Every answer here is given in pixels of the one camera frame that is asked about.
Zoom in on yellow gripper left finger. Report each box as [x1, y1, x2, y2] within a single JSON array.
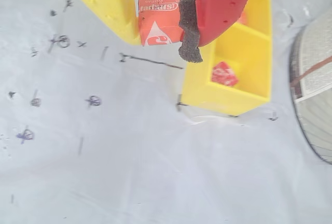
[[56, 0, 142, 46]]

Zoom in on white plastic table cover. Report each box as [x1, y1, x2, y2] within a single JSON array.
[[0, 0, 332, 224]]

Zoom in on red cherry candy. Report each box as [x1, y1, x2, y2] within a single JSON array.
[[211, 61, 240, 87]]

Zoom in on round grey mesh object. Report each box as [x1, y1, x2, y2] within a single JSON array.
[[288, 8, 332, 165]]

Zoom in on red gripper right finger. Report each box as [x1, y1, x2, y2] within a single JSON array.
[[177, 0, 260, 64]]

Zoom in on yellow three-compartment box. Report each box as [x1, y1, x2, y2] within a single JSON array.
[[181, 0, 272, 117]]

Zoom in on thin brown cord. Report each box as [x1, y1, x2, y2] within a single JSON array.
[[292, 55, 332, 86]]

